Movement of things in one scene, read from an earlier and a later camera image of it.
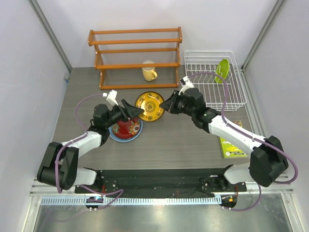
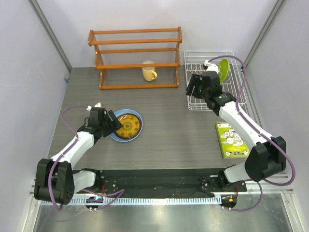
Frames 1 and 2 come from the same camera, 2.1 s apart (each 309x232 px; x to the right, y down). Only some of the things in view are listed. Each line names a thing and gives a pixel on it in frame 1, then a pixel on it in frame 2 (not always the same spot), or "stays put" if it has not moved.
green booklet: x=229 y=151 stays put
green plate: x=222 y=70 stays put
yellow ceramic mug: x=149 y=73 stays put
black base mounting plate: x=194 y=181 stays put
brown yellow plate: x=150 y=102 → x=131 y=128
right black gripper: x=170 y=105 → x=196 y=80
